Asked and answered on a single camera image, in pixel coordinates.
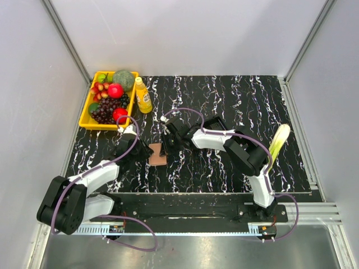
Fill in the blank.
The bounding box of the green melon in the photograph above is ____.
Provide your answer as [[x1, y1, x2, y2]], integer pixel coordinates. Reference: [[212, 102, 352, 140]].
[[112, 69, 135, 92]]

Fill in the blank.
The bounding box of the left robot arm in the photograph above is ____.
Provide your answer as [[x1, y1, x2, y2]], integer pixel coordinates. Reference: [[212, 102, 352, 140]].
[[36, 133, 154, 235]]

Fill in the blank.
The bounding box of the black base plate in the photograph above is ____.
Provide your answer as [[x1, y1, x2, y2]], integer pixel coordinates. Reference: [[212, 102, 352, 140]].
[[110, 193, 288, 234]]

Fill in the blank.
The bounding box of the dark purple grape bunch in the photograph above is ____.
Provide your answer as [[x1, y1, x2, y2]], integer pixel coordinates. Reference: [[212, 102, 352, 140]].
[[90, 97, 121, 124]]

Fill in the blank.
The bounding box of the yellow juice bottle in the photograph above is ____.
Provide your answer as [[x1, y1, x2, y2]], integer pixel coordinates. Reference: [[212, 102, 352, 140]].
[[135, 77, 153, 114]]

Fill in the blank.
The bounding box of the red pomegranate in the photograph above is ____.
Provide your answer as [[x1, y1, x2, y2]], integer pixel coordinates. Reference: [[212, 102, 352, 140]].
[[112, 108, 128, 124], [108, 83, 124, 99]]

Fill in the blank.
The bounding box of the black card box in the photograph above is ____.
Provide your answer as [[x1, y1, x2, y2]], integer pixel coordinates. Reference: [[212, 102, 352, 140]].
[[204, 116, 227, 131]]

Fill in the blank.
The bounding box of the small black grape bunch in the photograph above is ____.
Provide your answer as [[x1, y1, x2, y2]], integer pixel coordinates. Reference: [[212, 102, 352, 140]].
[[119, 93, 131, 109]]

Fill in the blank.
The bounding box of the small red fruit bunch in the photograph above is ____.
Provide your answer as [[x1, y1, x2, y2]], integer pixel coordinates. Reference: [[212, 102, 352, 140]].
[[90, 82, 110, 103]]

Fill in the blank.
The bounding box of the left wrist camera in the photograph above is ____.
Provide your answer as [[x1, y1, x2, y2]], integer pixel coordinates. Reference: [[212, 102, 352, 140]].
[[117, 124, 137, 136]]

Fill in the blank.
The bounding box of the yellow plastic tray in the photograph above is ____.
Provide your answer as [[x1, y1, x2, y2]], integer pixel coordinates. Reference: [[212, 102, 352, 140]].
[[79, 71, 136, 131]]

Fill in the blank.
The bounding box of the red pomegranate upper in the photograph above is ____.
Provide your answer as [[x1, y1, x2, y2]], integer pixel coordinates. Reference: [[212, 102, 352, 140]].
[[108, 83, 124, 99]]

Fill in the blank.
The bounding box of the pink leather card holder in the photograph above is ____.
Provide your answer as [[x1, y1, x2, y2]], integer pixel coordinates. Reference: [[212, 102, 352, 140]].
[[149, 143, 167, 166]]

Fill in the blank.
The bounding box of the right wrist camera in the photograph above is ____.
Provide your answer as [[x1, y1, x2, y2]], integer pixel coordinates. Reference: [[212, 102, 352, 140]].
[[160, 116, 170, 134]]

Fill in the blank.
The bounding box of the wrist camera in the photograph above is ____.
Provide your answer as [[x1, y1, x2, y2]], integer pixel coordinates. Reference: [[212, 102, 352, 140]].
[[160, 116, 170, 134], [117, 124, 137, 136]]

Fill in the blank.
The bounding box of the red pomegranate lower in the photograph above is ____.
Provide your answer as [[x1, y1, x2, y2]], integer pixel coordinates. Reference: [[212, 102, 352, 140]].
[[112, 108, 128, 124]]

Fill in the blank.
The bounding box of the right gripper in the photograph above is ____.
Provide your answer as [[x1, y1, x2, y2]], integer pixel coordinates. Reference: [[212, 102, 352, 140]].
[[160, 132, 182, 157]]

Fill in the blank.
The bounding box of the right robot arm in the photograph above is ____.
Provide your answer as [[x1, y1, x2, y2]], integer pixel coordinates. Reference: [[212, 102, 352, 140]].
[[160, 116, 277, 222]]

